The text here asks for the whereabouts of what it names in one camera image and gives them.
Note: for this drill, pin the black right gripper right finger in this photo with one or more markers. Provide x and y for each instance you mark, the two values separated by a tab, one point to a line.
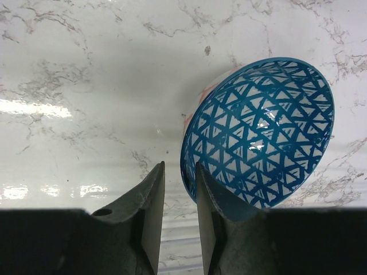
232	232

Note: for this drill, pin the blue triangle patterned bowl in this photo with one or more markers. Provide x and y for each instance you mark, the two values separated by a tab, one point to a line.
260	130

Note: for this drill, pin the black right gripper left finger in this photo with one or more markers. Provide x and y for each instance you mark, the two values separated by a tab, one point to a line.
129	237

